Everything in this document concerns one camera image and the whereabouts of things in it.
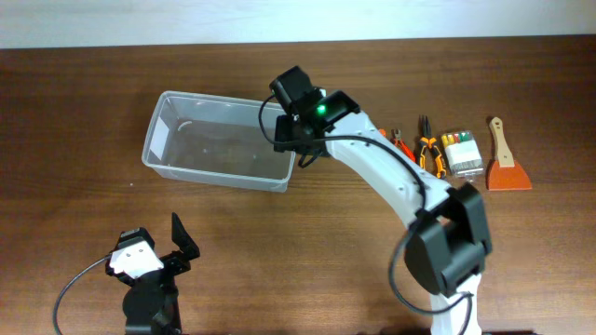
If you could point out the clear plastic storage container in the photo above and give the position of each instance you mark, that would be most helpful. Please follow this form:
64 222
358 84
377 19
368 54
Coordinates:
216 140

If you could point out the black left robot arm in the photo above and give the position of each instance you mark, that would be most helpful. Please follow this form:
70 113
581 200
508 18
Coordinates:
151 304

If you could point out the orange black needle nose pliers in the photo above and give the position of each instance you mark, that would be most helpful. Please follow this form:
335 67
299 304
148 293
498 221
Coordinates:
427 144

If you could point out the clear pack of coloured clips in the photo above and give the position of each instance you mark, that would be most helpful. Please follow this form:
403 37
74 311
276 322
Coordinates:
462 154

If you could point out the red handled cutting pliers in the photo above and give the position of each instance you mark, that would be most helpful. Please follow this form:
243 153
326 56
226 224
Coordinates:
397 140

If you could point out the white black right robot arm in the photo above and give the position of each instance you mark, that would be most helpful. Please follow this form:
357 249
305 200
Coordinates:
436 268

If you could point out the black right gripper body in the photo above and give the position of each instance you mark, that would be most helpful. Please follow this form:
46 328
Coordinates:
283 127

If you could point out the orange scraper with wooden handle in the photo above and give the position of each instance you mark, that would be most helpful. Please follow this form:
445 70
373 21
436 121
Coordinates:
505 173

